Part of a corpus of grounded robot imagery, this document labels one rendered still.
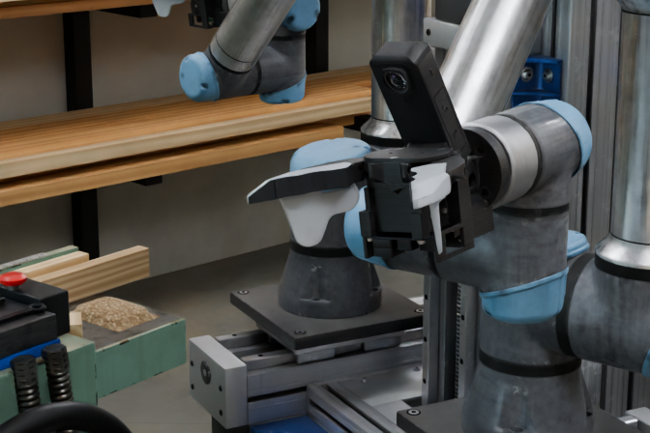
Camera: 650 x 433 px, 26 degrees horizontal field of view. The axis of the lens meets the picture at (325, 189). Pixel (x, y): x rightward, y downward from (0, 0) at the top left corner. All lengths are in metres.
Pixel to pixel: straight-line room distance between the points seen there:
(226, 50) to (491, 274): 0.93
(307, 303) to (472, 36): 0.70
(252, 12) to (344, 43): 3.17
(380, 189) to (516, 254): 0.20
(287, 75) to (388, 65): 1.15
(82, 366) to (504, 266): 0.50
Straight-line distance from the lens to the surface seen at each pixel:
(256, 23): 2.06
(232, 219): 4.99
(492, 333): 1.58
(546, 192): 1.23
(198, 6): 2.39
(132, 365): 1.71
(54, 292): 1.53
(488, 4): 1.41
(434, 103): 1.09
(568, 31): 1.72
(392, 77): 1.08
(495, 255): 1.25
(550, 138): 1.22
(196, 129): 4.20
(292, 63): 2.23
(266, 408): 1.99
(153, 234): 4.79
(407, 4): 2.01
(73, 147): 4.02
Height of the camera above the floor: 1.49
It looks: 15 degrees down
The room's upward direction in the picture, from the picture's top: straight up
